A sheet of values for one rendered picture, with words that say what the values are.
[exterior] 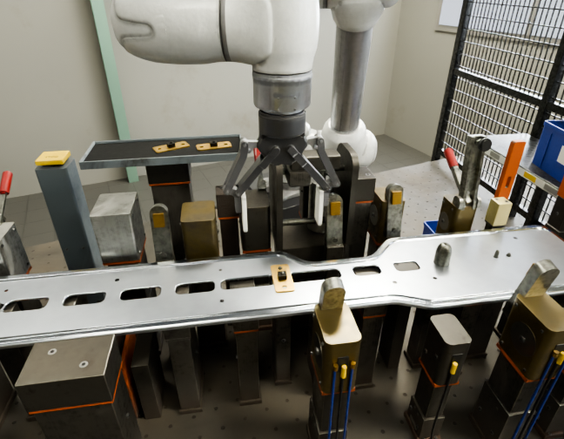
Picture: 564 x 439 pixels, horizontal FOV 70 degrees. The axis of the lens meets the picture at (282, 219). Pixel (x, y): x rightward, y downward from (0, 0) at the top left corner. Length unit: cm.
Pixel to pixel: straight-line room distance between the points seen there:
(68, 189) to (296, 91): 66
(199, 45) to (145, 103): 309
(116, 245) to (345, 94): 81
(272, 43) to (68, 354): 54
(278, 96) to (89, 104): 311
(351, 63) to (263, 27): 70
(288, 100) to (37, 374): 53
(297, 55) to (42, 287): 64
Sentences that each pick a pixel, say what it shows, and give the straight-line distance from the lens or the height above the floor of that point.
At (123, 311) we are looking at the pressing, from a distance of 80.
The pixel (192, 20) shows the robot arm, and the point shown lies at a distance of 60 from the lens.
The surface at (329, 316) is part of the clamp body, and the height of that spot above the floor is 104.
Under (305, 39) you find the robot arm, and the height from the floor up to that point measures 144.
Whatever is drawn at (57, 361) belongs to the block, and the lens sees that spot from 71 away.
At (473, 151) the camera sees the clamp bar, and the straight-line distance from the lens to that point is 102.
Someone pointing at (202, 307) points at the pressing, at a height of 100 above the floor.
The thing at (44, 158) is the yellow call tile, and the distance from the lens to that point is 108.
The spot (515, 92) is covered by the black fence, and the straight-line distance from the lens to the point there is 182.
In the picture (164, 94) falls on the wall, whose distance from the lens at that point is 369.
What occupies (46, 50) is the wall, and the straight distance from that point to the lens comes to 358.
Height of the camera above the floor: 151
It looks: 31 degrees down
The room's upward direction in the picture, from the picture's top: straight up
